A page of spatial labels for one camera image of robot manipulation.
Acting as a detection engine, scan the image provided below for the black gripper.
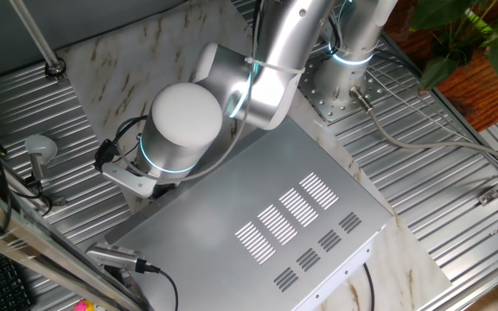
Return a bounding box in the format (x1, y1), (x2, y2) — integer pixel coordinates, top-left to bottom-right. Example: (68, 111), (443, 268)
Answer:
(150, 183), (179, 200)

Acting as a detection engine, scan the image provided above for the silver microwave housing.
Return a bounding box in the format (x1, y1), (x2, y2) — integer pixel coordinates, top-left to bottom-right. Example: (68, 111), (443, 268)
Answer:
(104, 115), (394, 311)

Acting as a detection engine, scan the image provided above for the marble pattern table mat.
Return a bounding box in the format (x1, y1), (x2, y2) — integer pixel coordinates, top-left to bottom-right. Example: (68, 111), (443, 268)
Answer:
(56, 0), (453, 311)

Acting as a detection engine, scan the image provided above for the silver pole with black base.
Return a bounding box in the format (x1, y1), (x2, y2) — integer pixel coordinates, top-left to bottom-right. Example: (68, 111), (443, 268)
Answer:
(8, 0), (69, 86)

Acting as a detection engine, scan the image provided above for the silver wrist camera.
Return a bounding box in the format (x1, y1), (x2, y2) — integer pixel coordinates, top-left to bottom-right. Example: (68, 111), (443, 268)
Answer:
(100, 162), (160, 200)

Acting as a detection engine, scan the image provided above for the black finned camera cable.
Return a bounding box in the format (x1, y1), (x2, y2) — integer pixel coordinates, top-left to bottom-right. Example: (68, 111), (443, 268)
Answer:
(135, 257), (180, 311)

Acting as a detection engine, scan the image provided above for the silver finned camera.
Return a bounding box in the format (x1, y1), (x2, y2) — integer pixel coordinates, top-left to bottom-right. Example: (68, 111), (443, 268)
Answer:
(85, 241), (143, 274)

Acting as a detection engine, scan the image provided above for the aluminium frame beam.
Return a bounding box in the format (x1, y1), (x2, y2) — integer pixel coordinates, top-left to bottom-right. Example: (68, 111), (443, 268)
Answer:
(0, 175), (150, 311)

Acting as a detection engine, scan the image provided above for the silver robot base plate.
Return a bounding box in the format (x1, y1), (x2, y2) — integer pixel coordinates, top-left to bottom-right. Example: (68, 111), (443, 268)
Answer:
(297, 54), (389, 125)

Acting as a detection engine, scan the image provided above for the grey robot power cable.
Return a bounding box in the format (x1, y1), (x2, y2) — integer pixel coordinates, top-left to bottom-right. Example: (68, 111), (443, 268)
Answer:
(347, 85), (498, 174)

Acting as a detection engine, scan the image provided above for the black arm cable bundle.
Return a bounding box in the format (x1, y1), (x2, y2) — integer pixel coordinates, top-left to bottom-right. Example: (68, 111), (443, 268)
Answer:
(322, 0), (343, 57)

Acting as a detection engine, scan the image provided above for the black microwave power cord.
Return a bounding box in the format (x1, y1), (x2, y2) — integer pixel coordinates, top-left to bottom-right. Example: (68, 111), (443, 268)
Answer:
(361, 262), (376, 311)

